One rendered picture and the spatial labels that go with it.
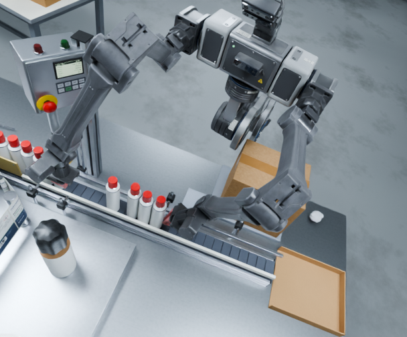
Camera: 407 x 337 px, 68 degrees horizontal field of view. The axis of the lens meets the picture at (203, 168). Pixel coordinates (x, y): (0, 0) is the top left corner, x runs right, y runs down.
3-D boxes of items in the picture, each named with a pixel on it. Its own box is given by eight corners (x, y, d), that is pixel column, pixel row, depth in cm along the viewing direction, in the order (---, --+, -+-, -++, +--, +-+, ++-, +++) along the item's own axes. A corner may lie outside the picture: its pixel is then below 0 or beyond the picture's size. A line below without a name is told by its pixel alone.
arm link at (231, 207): (292, 216, 67) (259, 183, 65) (278, 236, 65) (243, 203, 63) (222, 210, 108) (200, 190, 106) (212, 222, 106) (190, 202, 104)
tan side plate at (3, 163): (-2, 168, 120) (-9, 154, 113) (0, 166, 121) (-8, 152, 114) (21, 177, 120) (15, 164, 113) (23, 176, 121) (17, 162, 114)
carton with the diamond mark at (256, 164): (214, 211, 136) (232, 178, 115) (229, 173, 151) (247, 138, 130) (276, 238, 136) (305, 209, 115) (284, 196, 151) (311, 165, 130)
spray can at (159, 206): (146, 227, 121) (151, 202, 105) (152, 216, 125) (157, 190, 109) (158, 232, 121) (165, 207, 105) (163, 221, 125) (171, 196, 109)
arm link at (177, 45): (186, 43, 101) (175, 31, 100) (170, 55, 95) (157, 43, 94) (173, 60, 108) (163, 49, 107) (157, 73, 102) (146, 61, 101)
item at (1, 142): (3, 169, 122) (-15, 136, 106) (11, 160, 125) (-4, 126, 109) (14, 174, 122) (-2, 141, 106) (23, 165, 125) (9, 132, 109)
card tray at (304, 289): (268, 307, 118) (272, 305, 115) (277, 249, 135) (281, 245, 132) (339, 336, 118) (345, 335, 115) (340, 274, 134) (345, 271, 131)
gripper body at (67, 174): (69, 186, 101) (67, 174, 96) (42, 175, 102) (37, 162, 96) (81, 172, 105) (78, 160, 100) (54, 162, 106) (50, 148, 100)
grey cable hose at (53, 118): (49, 134, 114) (37, 90, 97) (55, 128, 116) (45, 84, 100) (57, 138, 114) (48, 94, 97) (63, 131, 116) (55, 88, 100)
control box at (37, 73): (25, 95, 95) (8, 40, 80) (78, 82, 104) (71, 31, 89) (37, 116, 91) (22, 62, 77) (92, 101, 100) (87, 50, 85)
